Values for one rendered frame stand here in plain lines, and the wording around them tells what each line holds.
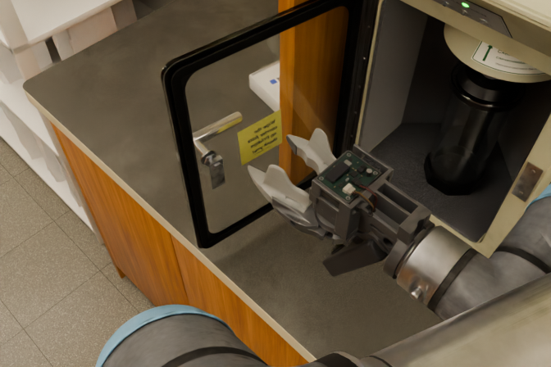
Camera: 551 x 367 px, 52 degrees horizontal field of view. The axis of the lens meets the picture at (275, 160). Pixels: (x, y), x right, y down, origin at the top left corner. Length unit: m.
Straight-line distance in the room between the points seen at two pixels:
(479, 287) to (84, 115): 0.94
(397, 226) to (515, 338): 0.23
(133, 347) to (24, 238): 1.92
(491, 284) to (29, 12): 1.37
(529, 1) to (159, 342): 0.43
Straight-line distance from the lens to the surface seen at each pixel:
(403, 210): 0.57
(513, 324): 0.39
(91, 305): 2.10
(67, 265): 2.20
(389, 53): 0.90
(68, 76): 1.38
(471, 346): 0.37
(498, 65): 0.78
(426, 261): 0.56
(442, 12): 0.76
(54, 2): 1.67
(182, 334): 0.41
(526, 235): 0.60
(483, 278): 0.56
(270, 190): 0.64
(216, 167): 0.78
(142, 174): 1.13
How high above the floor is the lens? 1.81
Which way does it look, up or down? 50 degrees down
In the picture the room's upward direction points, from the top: straight up
